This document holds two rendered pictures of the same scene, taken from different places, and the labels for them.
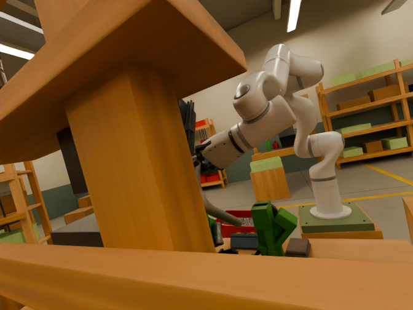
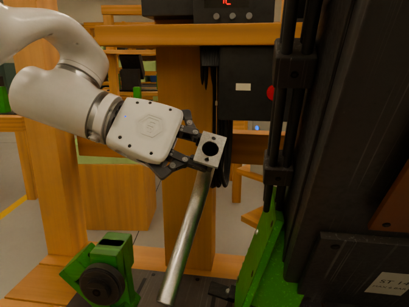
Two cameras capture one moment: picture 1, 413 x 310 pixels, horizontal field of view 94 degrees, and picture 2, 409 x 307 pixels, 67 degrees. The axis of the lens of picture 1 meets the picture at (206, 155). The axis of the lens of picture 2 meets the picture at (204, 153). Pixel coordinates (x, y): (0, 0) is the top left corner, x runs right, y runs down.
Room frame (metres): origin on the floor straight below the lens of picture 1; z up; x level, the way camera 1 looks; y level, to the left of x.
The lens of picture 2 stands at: (1.08, -0.12, 1.48)
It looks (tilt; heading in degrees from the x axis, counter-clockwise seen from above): 18 degrees down; 161
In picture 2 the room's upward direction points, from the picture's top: straight up
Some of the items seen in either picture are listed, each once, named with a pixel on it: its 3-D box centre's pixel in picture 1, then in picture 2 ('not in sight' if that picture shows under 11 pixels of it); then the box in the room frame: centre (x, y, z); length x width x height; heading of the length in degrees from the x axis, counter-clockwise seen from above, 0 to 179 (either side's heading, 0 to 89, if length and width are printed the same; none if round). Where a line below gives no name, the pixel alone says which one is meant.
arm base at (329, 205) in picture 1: (326, 195); not in sight; (1.01, -0.57, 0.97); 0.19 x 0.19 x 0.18
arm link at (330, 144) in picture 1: (325, 155); not in sight; (1.00, -0.60, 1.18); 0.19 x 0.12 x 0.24; 51
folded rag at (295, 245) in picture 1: (297, 248); not in sight; (0.73, -0.25, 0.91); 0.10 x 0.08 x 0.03; 143
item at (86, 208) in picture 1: (90, 208); not in sight; (6.07, 4.00, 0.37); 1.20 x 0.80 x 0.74; 167
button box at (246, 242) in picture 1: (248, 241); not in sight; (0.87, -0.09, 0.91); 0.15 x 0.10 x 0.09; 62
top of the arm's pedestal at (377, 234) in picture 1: (332, 221); not in sight; (1.01, -0.57, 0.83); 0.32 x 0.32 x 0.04; 66
